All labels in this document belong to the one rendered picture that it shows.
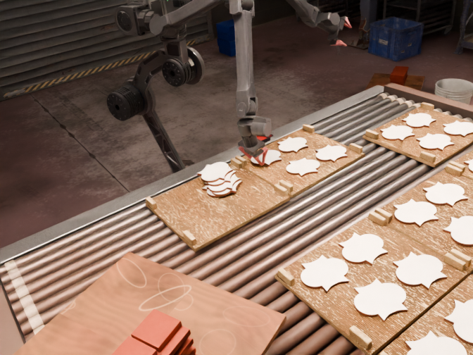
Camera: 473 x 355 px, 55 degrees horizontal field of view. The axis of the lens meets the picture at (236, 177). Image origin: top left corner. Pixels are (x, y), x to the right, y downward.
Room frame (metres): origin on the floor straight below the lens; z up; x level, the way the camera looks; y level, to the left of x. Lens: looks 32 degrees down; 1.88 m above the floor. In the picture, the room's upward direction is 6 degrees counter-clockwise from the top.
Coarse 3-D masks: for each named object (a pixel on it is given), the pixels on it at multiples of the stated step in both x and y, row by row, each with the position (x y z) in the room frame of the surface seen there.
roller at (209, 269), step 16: (400, 160) 1.52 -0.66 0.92; (368, 176) 1.43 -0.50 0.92; (336, 192) 1.34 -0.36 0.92; (352, 192) 1.36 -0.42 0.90; (320, 208) 1.27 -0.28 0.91; (288, 224) 1.20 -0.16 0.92; (256, 240) 1.13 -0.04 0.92; (224, 256) 1.07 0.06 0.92; (240, 256) 1.08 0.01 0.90; (192, 272) 1.02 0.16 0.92; (208, 272) 1.01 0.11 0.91
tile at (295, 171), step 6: (294, 162) 1.54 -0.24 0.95; (300, 162) 1.54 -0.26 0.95; (306, 162) 1.53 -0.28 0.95; (312, 162) 1.53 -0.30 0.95; (318, 162) 1.52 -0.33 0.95; (288, 168) 1.50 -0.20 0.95; (294, 168) 1.50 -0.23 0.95; (300, 168) 1.49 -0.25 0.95; (306, 168) 1.49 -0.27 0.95; (312, 168) 1.48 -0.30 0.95; (318, 168) 1.49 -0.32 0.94; (294, 174) 1.46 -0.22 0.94; (300, 174) 1.45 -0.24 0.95; (306, 174) 1.46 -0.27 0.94
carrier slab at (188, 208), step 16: (240, 176) 1.50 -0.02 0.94; (256, 176) 1.49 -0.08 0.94; (176, 192) 1.43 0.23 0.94; (192, 192) 1.42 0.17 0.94; (240, 192) 1.39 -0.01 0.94; (256, 192) 1.38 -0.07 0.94; (272, 192) 1.36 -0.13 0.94; (160, 208) 1.34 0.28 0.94; (176, 208) 1.33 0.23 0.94; (192, 208) 1.32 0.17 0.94; (208, 208) 1.31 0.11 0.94; (224, 208) 1.30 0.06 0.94; (240, 208) 1.29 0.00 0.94; (256, 208) 1.28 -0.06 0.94; (272, 208) 1.28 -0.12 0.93; (176, 224) 1.24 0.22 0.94; (192, 224) 1.23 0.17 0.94; (208, 224) 1.22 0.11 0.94; (224, 224) 1.21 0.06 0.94; (240, 224) 1.20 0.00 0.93; (208, 240) 1.13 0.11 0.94
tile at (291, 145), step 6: (288, 138) 1.75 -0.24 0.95; (294, 138) 1.74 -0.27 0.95; (300, 138) 1.74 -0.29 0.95; (282, 144) 1.70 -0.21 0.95; (288, 144) 1.69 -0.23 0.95; (294, 144) 1.69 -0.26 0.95; (300, 144) 1.68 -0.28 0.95; (282, 150) 1.65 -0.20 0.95; (288, 150) 1.64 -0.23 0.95; (294, 150) 1.64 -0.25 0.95
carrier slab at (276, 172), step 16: (272, 144) 1.73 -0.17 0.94; (320, 144) 1.68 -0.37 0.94; (336, 144) 1.67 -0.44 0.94; (288, 160) 1.58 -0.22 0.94; (352, 160) 1.53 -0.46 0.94; (272, 176) 1.47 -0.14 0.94; (288, 176) 1.46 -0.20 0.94; (304, 176) 1.45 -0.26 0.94; (320, 176) 1.44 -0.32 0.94; (288, 192) 1.35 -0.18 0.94
